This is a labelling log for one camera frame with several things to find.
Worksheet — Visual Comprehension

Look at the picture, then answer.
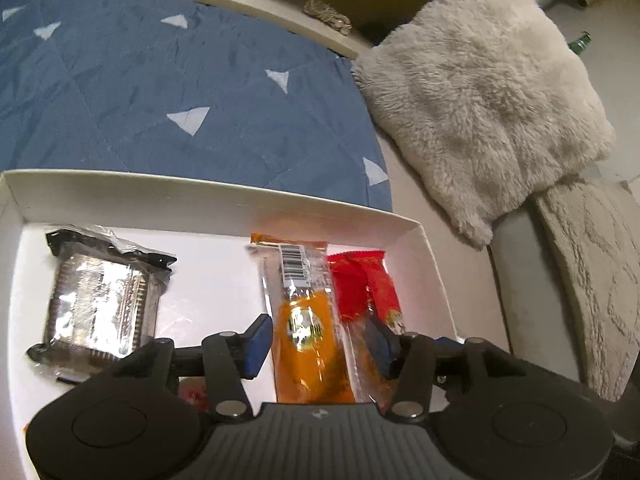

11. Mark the white cardboard box tray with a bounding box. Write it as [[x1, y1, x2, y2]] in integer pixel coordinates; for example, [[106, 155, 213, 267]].
[[0, 169, 458, 480]]

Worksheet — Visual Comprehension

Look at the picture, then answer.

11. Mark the small red candy packet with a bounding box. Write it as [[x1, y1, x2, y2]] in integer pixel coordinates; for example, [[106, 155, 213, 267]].
[[177, 379, 208, 411]]

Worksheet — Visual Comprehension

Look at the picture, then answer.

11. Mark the green glass bottle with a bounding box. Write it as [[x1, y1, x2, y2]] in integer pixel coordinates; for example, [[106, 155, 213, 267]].
[[567, 31, 593, 56]]

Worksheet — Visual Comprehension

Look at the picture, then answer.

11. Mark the red and clear biscuit packet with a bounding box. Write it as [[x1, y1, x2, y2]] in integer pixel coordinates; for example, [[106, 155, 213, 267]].
[[325, 250, 403, 406]]

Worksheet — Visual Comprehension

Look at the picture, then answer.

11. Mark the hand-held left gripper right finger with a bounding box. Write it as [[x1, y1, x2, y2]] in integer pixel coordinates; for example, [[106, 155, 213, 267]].
[[365, 316, 532, 423]]

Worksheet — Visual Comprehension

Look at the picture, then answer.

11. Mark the orange biscuit packet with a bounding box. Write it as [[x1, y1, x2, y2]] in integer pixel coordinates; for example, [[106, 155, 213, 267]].
[[247, 232, 358, 406]]

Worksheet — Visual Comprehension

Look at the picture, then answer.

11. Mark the beige bed sheet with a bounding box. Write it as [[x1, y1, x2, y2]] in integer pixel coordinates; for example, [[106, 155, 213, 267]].
[[370, 120, 516, 361]]

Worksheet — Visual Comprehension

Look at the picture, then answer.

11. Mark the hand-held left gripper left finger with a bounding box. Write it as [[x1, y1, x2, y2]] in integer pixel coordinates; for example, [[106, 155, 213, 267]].
[[100, 314, 273, 423]]

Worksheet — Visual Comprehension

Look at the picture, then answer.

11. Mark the clear dark cookie pack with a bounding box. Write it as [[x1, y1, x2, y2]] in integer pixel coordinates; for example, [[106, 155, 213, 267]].
[[27, 227, 178, 386]]

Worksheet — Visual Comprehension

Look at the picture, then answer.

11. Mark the fluffy cream pillow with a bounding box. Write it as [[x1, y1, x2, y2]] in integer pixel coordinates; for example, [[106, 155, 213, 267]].
[[352, 0, 616, 248]]

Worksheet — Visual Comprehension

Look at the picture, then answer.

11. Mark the beige textured cushion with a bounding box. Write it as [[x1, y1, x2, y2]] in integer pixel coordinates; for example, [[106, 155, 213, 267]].
[[532, 180, 640, 403]]

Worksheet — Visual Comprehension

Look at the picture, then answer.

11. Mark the shell ornament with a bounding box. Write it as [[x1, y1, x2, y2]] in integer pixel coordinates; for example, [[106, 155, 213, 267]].
[[304, 0, 353, 36]]

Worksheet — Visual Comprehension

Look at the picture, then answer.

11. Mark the wooden shelf unit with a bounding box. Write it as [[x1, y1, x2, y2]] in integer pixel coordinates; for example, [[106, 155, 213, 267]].
[[15, 0, 481, 58]]

